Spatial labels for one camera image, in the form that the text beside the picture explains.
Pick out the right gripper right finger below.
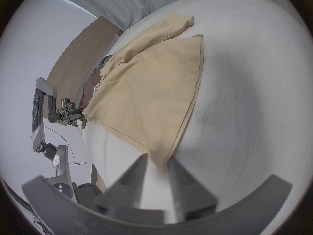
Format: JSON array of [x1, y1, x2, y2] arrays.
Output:
[[166, 156, 218, 220]]

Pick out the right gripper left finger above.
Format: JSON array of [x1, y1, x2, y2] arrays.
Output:
[[94, 153, 149, 214]]

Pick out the beige shorts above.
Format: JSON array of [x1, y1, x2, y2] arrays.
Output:
[[83, 11, 204, 173]]

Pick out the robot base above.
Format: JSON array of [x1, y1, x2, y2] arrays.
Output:
[[45, 145, 105, 203]]

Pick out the bed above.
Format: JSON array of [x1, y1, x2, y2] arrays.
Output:
[[46, 0, 309, 223]]

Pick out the brown garment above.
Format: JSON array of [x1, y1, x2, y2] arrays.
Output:
[[78, 66, 103, 129]]

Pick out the green garment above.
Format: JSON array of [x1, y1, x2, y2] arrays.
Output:
[[99, 55, 113, 67]]

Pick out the black cable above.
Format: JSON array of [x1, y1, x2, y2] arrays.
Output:
[[44, 124, 88, 166]]

